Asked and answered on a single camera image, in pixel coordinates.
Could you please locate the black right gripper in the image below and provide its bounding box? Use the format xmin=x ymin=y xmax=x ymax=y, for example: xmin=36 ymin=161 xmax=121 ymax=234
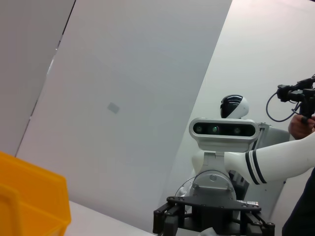
xmin=152 ymin=193 xmax=276 ymax=236

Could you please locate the black handheld control rig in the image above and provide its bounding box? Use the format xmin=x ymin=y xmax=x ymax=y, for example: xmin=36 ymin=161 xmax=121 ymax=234
xmin=277 ymin=74 xmax=315 ymax=124

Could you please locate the person's hand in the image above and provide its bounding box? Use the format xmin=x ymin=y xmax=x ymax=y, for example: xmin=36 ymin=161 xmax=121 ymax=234
xmin=287 ymin=114 xmax=315 ymax=140

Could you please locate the black box on column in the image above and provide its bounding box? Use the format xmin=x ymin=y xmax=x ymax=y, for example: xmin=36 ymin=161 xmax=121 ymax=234
xmin=228 ymin=170 xmax=250 ymax=200

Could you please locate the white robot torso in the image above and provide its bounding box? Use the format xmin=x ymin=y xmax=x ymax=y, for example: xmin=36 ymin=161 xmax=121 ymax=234
xmin=191 ymin=150 xmax=205 ymax=174

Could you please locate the person's dark clothing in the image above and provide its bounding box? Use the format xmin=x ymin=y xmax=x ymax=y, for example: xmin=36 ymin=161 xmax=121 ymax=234
xmin=282 ymin=167 xmax=315 ymax=236

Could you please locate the black white robot head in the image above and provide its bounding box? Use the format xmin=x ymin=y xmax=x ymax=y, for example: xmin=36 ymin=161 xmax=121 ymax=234
xmin=220 ymin=94 xmax=250 ymax=119

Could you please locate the yellow plastic bin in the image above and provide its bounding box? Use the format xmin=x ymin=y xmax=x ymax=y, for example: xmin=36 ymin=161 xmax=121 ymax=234
xmin=0 ymin=150 xmax=72 ymax=236

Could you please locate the right wrist grey cable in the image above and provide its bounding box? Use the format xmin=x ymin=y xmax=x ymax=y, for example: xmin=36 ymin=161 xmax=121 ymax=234
xmin=174 ymin=177 xmax=196 ymax=198

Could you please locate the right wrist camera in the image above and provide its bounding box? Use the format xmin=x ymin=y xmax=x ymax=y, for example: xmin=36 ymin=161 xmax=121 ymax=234
xmin=189 ymin=117 xmax=258 ymax=161

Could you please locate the thin black hanging cable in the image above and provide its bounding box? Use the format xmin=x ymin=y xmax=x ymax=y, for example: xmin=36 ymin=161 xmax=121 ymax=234
xmin=266 ymin=91 xmax=303 ymax=122

